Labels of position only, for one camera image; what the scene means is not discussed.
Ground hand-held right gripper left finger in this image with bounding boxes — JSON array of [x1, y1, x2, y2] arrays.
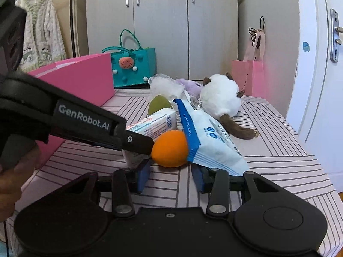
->
[[72, 160, 152, 218]]

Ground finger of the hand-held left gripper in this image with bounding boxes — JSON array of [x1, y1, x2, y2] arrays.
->
[[114, 128, 155, 155]]

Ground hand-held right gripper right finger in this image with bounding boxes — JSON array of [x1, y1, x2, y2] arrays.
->
[[191, 164, 282, 216]]

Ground orange white toy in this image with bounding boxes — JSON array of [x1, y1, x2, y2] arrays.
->
[[122, 108, 178, 169]]

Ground orange egg sponge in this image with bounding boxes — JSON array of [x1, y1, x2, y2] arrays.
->
[[151, 130, 189, 168]]

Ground green egg sponge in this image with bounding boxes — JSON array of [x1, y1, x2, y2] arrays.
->
[[148, 94, 173, 115]]

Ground blue white wet wipes pack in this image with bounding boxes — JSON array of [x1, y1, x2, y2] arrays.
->
[[172, 98, 250, 177]]

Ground pink storage box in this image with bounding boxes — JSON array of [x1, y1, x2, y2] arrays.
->
[[27, 53, 116, 170]]

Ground white mesh bath pouf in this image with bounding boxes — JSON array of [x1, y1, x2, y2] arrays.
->
[[148, 73, 191, 105]]

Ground person's left hand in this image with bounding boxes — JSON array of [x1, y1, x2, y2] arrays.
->
[[0, 142, 41, 223]]

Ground white knitted cardigan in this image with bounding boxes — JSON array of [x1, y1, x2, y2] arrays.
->
[[15, 0, 67, 73]]

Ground purple plush toy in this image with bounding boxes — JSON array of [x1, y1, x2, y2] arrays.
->
[[175, 78, 204, 101]]

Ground teal felt handbag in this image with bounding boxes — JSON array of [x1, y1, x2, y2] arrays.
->
[[102, 29, 156, 89]]

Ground white brown cat plush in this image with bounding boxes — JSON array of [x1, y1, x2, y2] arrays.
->
[[200, 72, 259, 140]]

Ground grey wardrobe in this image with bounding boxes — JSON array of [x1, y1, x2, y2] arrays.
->
[[71, 0, 239, 81]]

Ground pink paper gift bag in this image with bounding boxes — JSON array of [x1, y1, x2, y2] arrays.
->
[[231, 16, 268, 97]]

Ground white door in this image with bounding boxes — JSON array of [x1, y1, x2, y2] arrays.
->
[[285, 0, 343, 185]]

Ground metal door handle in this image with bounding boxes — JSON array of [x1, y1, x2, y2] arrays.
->
[[329, 9, 343, 63]]

